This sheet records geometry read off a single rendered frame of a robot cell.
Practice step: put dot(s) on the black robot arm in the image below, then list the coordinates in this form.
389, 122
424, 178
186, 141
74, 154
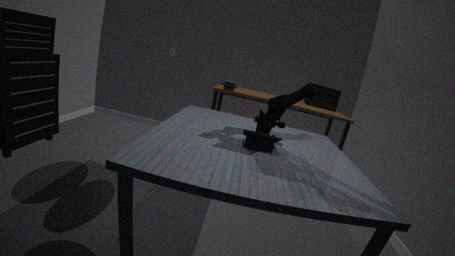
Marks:
282, 102

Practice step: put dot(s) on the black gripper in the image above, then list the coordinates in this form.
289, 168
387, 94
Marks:
266, 122

